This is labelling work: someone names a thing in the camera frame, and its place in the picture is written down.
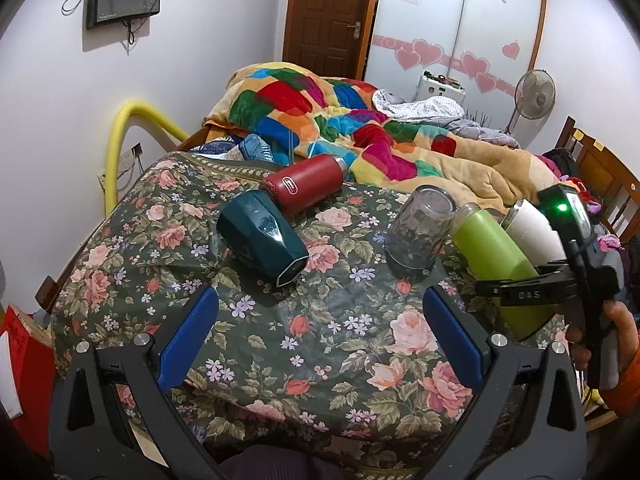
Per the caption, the green sleeved glass cup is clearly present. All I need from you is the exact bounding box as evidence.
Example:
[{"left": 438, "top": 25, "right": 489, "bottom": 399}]
[{"left": 450, "top": 203, "right": 554, "bottom": 341}]

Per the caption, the clear glass cup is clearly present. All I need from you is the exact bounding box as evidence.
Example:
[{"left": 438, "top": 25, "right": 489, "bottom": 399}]
[{"left": 384, "top": 184, "right": 457, "bottom": 271}]

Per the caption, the dark green faceted cup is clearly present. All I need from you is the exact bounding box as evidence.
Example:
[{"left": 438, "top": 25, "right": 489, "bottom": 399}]
[{"left": 216, "top": 190, "right": 309, "bottom": 287}]

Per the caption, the person's right hand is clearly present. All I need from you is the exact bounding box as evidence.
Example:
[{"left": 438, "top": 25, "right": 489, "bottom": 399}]
[{"left": 565, "top": 300, "right": 640, "bottom": 418}]

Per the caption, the white thermos bottle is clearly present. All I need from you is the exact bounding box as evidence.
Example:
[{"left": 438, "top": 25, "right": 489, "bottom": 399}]
[{"left": 501, "top": 200, "right": 566, "bottom": 266}]

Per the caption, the red box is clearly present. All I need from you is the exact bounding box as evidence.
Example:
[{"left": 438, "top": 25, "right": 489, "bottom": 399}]
[{"left": 1, "top": 306, "right": 55, "bottom": 457}]

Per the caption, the wooden headboard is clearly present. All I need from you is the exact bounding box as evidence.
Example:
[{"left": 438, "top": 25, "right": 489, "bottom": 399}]
[{"left": 555, "top": 116, "right": 640, "bottom": 243}]

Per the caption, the pile of clothes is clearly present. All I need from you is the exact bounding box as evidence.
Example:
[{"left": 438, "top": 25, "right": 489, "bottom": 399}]
[{"left": 538, "top": 148, "right": 623, "bottom": 252}]

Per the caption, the standing electric fan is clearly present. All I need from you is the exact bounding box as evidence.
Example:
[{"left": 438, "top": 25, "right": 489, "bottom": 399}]
[{"left": 506, "top": 68, "right": 556, "bottom": 136}]

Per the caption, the grey white crumpled cloth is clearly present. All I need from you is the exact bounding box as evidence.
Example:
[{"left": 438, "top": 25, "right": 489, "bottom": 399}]
[{"left": 371, "top": 89, "right": 520, "bottom": 148}]

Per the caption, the floral dark green quilt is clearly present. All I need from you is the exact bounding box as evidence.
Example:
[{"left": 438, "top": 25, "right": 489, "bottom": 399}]
[{"left": 51, "top": 150, "right": 572, "bottom": 476}]

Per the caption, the white appliance box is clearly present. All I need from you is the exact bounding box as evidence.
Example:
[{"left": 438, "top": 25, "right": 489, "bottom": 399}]
[{"left": 413, "top": 70, "right": 465, "bottom": 105}]

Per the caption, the white wardrobe with hearts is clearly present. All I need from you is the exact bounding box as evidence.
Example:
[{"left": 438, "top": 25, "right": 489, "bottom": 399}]
[{"left": 364, "top": 0, "right": 544, "bottom": 129}]

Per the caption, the red thermos bottle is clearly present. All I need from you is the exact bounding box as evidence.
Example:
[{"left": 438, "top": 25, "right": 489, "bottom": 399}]
[{"left": 260, "top": 154, "right": 348, "bottom": 219}]

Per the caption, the colourful patchwork blanket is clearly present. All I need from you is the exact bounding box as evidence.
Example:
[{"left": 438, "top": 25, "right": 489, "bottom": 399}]
[{"left": 205, "top": 62, "right": 559, "bottom": 212}]

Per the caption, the blue patterned cloth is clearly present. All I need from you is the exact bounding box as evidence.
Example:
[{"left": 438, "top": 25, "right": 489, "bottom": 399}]
[{"left": 191, "top": 133, "right": 294, "bottom": 166}]

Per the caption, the brown wooden door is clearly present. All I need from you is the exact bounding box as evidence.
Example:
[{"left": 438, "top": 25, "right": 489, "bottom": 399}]
[{"left": 282, "top": 0, "right": 376, "bottom": 79}]

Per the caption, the yellow foam padded rail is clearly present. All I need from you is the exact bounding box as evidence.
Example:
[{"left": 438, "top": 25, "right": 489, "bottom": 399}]
[{"left": 103, "top": 100, "right": 190, "bottom": 217}]

